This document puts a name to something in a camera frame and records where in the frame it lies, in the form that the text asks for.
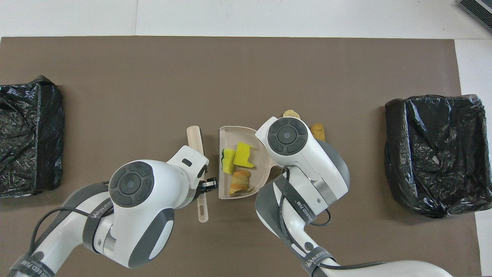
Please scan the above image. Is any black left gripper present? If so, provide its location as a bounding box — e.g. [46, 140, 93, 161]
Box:
[200, 165, 219, 192]

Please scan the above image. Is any green and yellow sponge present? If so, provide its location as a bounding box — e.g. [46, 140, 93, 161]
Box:
[221, 148, 236, 175]

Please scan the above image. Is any orange and cream sponge scrap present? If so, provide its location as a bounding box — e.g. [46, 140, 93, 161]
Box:
[229, 170, 252, 197]

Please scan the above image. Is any notched yellow sponge piece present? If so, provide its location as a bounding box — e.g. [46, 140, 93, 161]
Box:
[233, 142, 256, 168]

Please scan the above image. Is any beige hand brush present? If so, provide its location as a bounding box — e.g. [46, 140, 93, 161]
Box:
[186, 125, 209, 224]

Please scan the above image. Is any beige plastic dustpan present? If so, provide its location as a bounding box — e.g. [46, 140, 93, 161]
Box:
[218, 125, 277, 200]

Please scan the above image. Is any brown sponge chunk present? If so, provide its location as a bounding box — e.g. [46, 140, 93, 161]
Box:
[310, 123, 326, 142]

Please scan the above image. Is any bin with black bag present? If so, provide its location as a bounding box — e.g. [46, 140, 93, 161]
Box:
[0, 75, 65, 199]
[384, 94, 487, 219]

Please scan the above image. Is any brown table mat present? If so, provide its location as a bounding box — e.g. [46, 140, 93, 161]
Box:
[0, 36, 483, 277]

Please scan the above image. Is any dark grey slatted object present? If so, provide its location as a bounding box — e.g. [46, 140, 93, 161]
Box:
[458, 0, 492, 33]

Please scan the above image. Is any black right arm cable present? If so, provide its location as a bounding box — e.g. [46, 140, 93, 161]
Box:
[278, 167, 387, 270]

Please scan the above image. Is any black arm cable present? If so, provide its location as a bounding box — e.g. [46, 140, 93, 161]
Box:
[29, 207, 113, 255]
[278, 167, 387, 270]

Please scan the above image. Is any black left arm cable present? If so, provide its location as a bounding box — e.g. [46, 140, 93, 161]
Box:
[29, 207, 113, 255]

